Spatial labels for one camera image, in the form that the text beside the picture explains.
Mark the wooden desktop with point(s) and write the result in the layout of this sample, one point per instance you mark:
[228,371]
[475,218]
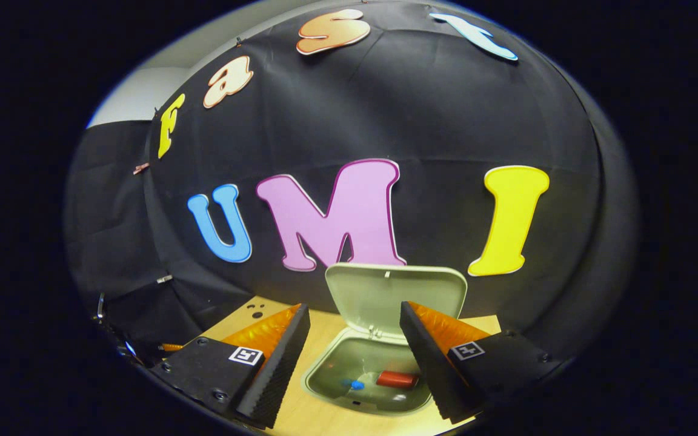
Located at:
[325,339]

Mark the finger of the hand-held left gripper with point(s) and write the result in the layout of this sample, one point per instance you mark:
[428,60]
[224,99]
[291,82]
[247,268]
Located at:
[171,347]

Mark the silver cloth clip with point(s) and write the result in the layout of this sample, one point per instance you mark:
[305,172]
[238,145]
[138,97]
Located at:
[164,278]

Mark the green desktop garbage bin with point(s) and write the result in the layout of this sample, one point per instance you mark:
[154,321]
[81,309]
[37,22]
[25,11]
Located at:
[379,297]

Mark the red pop can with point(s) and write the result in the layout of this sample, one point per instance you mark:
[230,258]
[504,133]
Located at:
[397,379]

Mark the black backdrop cloth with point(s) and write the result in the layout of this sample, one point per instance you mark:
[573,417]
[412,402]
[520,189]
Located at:
[434,121]

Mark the blue paper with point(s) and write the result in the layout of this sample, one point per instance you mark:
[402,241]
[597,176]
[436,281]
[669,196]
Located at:
[355,384]

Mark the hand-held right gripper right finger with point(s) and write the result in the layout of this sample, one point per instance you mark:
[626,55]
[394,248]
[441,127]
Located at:
[428,363]

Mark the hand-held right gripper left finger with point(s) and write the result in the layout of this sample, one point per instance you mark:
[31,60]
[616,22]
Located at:
[276,369]

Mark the copper cloth clip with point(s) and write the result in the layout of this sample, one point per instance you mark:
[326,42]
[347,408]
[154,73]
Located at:
[140,168]

